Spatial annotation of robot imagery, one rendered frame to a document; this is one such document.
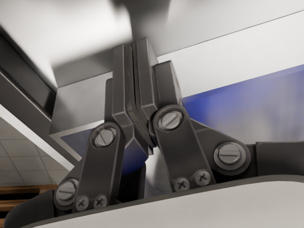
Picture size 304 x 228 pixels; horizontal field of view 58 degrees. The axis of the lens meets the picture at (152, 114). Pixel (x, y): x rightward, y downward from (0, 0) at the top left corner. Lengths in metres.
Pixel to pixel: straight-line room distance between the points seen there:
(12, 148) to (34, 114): 1.81
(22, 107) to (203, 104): 0.11
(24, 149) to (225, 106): 1.82
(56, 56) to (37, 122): 0.04
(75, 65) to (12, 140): 1.74
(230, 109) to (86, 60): 0.10
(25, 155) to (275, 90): 1.91
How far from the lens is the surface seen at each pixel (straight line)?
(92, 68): 0.16
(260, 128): 0.23
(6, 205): 2.42
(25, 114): 0.17
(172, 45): 0.16
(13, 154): 2.04
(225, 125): 0.22
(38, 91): 0.17
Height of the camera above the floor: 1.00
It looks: 39 degrees down
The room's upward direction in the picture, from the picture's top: 174 degrees clockwise
